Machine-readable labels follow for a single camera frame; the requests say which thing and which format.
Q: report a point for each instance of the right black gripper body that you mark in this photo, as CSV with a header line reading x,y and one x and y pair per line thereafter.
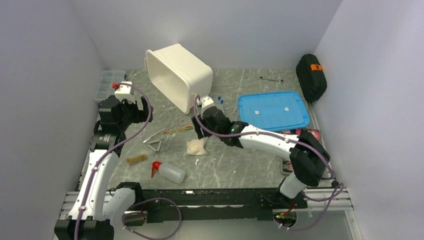
x,y
204,123

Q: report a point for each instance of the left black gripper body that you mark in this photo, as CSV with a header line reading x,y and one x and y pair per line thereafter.
x,y
131,114

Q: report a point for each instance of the white plastic bin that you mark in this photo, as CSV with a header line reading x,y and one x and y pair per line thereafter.
x,y
179,75

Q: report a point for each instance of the wash bottle red cap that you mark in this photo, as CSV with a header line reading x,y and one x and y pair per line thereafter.
x,y
168,171

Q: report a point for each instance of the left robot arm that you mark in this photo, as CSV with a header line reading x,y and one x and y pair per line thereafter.
x,y
91,218

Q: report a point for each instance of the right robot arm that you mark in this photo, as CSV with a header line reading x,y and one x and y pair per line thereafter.
x,y
307,156

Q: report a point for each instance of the glass stirring rod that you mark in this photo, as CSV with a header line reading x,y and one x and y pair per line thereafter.
x,y
177,124

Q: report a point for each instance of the clear compartment organizer box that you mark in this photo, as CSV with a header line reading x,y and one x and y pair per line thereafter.
x,y
107,78

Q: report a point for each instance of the brown test tube brush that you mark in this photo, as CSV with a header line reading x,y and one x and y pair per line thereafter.
x,y
136,159

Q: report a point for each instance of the blue plastic tray lid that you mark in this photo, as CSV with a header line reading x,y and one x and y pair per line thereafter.
x,y
274,111

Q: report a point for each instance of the silver wrench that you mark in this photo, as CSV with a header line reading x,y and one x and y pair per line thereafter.
x,y
271,79

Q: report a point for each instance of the grey tool set tray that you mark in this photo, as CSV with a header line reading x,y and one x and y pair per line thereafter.
x,y
285,164

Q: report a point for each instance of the red tape measure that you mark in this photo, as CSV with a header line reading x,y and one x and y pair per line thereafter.
x,y
316,133

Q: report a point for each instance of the black tool case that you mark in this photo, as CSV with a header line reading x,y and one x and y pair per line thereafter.
x,y
311,77

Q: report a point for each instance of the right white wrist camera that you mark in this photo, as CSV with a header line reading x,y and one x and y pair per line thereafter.
x,y
206,102

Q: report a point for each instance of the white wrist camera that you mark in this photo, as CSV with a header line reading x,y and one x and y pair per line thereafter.
x,y
124,91
206,102

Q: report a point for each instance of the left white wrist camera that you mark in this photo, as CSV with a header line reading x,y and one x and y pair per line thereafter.
x,y
124,91

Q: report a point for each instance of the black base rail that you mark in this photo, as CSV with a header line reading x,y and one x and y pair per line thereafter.
x,y
161,205

